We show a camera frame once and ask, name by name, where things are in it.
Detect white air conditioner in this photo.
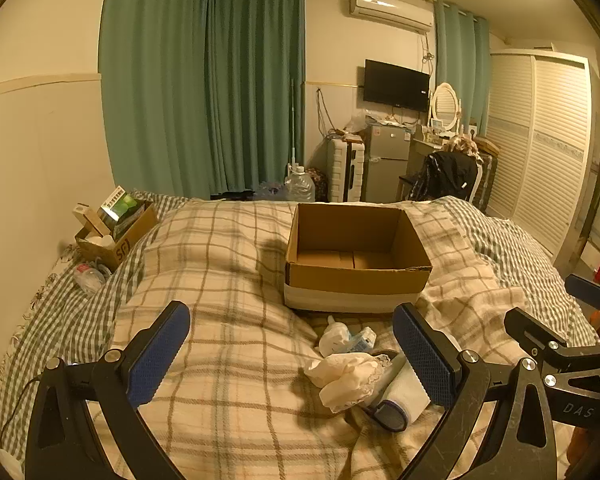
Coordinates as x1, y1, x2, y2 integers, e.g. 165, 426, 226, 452
349, 0, 435, 35

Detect dark floral bag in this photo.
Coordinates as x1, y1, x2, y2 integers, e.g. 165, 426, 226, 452
307, 167, 328, 201

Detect dark round object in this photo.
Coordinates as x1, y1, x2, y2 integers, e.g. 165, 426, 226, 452
362, 399, 408, 433

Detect small blue white packet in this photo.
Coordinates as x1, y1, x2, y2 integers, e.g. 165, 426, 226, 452
350, 326, 377, 353

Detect green carton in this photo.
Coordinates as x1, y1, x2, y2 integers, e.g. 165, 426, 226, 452
111, 195, 146, 233

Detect grey white cloth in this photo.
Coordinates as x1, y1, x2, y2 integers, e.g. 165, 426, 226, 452
380, 355, 431, 423

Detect narrow green curtain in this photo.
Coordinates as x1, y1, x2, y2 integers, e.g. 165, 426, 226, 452
434, 1, 491, 136

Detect black wall television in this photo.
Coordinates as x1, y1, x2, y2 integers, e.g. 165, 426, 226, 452
364, 59, 431, 112

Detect white suitcase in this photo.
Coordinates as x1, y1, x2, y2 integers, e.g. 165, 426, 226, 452
326, 136, 367, 203

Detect wall cables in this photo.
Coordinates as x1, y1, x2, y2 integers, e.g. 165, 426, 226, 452
316, 87, 333, 136

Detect large cardboard box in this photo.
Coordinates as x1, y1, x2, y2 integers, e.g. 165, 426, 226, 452
284, 202, 433, 313

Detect white chair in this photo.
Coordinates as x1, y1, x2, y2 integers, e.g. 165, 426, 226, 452
397, 152, 483, 203

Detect tan carton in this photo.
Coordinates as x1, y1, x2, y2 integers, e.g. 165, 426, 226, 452
72, 203, 112, 238

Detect black jacket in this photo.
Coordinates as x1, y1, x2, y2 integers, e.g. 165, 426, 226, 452
411, 150, 478, 201

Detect tan fluffy item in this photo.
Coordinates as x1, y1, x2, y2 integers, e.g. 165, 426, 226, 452
447, 135, 481, 161

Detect white plastic bottle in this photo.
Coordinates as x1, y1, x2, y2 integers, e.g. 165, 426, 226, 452
319, 317, 353, 356

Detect white louvred wardrobe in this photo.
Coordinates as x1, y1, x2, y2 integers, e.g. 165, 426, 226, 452
482, 49, 592, 266

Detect clear plastic bottle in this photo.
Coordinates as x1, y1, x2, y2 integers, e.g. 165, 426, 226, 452
75, 262, 106, 291

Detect clear water jug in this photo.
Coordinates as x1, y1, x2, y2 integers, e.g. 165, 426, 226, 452
285, 162, 315, 203

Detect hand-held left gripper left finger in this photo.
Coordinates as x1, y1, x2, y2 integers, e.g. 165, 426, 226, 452
25, 301, 191, 480

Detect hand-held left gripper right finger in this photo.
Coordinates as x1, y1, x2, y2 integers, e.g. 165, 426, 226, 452
392, 302, 573, 480

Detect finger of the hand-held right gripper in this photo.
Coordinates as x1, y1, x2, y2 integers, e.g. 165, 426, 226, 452
504, 307, 570, 362
564, 274, 600, 345

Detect wide green curtain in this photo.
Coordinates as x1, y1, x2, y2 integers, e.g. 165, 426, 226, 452
99, 0, 208, 201

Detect white pole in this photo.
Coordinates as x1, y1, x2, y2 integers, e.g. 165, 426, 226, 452
289, 80, 297, 166

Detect silver small fridge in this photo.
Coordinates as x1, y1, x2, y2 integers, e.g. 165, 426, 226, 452
362, 125, 415, 204

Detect beige plaid blanket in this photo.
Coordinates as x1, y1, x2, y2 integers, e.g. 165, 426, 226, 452
112, 200, 596, 480

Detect cream lace-trimmed cloth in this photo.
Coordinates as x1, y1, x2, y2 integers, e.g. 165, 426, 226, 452
304, 352, 392, 413

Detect white oval mirror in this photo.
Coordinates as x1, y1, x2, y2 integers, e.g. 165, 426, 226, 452
430, 82, 462, 133

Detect small cardboard box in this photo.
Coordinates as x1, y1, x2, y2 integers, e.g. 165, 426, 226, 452
74, 200, 160, 271

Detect brown suitcase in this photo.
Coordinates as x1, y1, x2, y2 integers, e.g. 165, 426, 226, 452
475, 137, 501, 211

